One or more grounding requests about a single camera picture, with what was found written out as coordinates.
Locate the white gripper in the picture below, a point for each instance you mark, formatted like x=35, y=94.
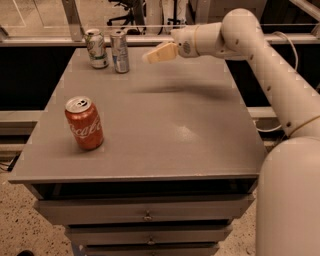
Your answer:
x=184, y=41

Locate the white green 7up can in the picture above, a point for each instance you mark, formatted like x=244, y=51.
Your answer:
x=95, y=44

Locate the bottom grey drawer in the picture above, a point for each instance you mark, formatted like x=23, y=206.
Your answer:
x=203, y=249

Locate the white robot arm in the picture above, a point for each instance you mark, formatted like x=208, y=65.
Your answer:
x=288, y=194

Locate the top grey drawer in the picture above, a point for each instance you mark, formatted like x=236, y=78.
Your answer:
x=144, y=210

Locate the silver blue redbull can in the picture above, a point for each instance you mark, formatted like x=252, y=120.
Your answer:
x=119, y=51

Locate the metal window railing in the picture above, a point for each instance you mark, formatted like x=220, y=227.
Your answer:
x=77, y=37

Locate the grey drawer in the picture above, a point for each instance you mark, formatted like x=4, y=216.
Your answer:
x=144, y=210
x=203, y=249
x=149, y=235

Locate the grey drawer cabinet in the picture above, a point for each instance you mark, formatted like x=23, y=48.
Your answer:
x=173, y=129

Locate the middle grey drawer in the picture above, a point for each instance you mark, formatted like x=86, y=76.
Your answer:
x=149, y=235

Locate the red coca-cola can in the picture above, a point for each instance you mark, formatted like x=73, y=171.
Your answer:
x=84, y=122

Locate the black office chair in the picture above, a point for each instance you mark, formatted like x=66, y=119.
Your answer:
x=128, y=18

